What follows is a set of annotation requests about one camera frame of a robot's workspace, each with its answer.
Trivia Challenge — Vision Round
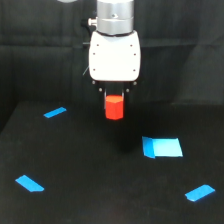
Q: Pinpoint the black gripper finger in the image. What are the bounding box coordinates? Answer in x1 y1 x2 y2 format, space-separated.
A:
121 89 126 103
103 89 107 109

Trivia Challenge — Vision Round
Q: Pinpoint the red hexagonal block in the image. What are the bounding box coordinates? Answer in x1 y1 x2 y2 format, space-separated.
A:
105 95 124 120

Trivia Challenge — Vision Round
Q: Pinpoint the large blue paper square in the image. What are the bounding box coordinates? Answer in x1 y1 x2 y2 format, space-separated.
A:
142 137 183 159

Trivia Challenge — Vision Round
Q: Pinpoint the blue tape strip top left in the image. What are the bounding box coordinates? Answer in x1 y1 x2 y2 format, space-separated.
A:
43 107 67 118

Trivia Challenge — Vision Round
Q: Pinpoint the blue tape strip bottom left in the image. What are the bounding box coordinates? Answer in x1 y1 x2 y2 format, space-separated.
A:
16 175 44 192

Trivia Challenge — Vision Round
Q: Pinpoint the blue tape strip bottom right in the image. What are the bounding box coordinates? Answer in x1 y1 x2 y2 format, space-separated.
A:
185 184 215 202

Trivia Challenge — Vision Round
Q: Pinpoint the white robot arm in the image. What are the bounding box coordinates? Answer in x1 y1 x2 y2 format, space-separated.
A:
81 0 141 99

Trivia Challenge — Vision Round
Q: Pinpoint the blue tape strip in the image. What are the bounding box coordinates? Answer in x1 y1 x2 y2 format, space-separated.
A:
185 184 215 202
16 175 44 192
43 107 67 118

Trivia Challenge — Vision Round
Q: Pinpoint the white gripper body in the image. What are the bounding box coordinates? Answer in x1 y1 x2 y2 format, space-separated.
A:
87 29 142 96

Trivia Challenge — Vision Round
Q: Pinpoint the black backdrop curtain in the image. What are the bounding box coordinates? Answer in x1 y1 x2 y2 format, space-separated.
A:
0 0 224 107

